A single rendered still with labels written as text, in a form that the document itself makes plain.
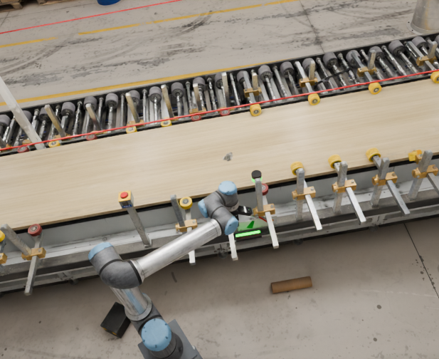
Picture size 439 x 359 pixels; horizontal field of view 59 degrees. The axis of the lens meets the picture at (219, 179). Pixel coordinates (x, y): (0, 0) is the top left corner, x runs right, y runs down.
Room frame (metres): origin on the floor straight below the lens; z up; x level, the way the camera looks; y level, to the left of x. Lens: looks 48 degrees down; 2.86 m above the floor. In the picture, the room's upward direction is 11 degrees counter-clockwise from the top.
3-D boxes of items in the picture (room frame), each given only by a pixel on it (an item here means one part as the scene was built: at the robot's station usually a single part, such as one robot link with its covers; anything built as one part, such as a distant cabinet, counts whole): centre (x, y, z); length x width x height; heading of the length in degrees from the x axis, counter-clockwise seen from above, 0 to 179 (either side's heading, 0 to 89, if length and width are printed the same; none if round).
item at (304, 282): (1.31, -0.39, 0.04); 0.30 x 0.08 x 0.08; 89
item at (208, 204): (1.23, 0.06, 1.29); 0.12 x 0.12 x 0.09; 29
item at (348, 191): (1.42, -0.76, 0.95); 0.50 x 0.04 x 0.04; 179
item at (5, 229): (1.49, 1.28, 0.91); 0.03 x 0.03 x 0.48; 89
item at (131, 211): (1.47, 0.54, 0.93); 0.05 x 0.05 x 0.45; 89
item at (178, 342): (0.81, 0.48, 0.65); 0.19 x 0.19 x 0.10
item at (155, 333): (0.82, 0.48, 0.79); 0.17 x 0.15 x 0.18; 29
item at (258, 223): (1.44, -0.19, 0.75); 0.26 x 0.01 x 0.10; 89
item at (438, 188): (1.35, -1.26, 0.95); 0.36 x 0.03 x 0.03; 179
